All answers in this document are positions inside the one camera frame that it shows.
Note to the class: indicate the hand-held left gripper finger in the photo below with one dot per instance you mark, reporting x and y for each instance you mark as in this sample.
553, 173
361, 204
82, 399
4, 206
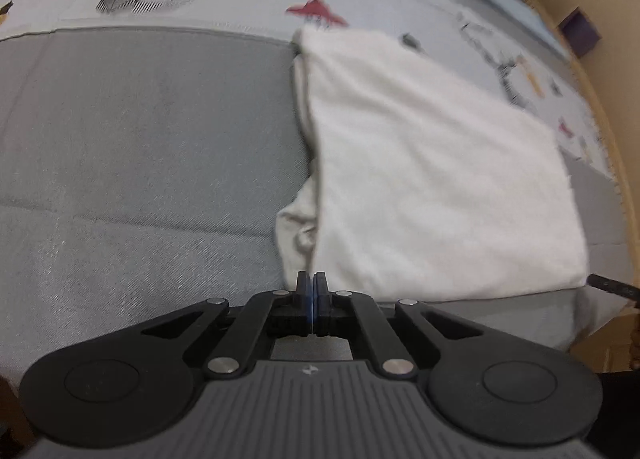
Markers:
307, 309
320, 309

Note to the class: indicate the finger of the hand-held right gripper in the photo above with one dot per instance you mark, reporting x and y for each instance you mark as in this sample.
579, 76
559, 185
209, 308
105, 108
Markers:
612, 285

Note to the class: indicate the white long-sleeved shirt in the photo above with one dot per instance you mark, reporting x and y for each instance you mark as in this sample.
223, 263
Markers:
425, 164

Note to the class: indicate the printed grey bed sheet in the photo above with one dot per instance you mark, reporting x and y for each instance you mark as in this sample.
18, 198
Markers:
125, 139

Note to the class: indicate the purple box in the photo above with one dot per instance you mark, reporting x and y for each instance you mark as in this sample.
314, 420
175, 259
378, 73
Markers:
580, 32

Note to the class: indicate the wooden bed frame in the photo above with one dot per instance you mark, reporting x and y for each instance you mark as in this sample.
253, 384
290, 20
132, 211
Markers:
606, 124

